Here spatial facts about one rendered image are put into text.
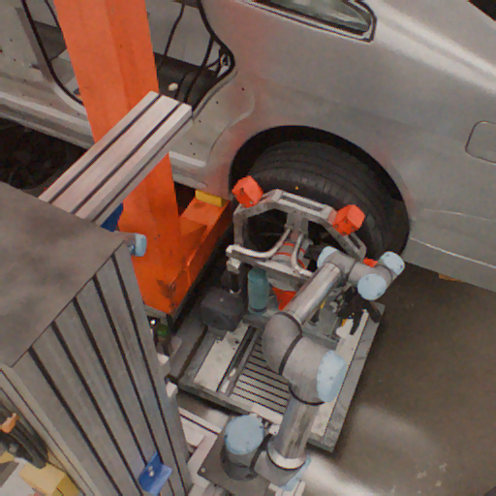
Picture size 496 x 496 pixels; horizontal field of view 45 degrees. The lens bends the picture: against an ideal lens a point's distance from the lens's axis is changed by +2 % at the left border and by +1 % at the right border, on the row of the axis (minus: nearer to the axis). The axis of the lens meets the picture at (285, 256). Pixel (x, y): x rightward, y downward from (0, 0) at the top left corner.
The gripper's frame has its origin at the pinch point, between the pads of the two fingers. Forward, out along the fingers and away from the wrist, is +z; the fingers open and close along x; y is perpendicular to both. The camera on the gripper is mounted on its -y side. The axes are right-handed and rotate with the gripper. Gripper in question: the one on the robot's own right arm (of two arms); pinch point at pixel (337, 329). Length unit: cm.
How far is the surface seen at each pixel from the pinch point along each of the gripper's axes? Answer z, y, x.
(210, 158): 6, 43, -85
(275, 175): -15, 27, -55
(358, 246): -12.0, -9.2, -35.3
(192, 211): 38, 37, -88
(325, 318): 52, -42, -63
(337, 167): -29, 8, -55
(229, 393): 95, -9, -38
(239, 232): 17, 25, -57
